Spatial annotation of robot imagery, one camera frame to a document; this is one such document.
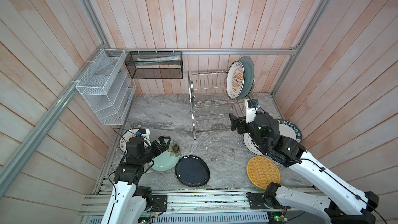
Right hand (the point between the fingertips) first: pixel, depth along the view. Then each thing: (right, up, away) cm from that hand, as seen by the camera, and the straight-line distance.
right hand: (239, 112), depth 67 cm
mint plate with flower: (-35, -27, +19) cm, 48 cm away
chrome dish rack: (-9, +4, +43) cm, 44 cm away
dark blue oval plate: (-21, -33, +16) cm, 42 cm away
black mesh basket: (-47, +33, +39) cm, 69 cm away
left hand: (-34, -16, +8) cm, 39 cm away
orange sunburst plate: (+2, +17, +14) cm, 22 cm away
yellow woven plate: (+18, -33, +16) cm, 40 cm away
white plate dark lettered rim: (+43, -12, +33) cm, 55 cm away
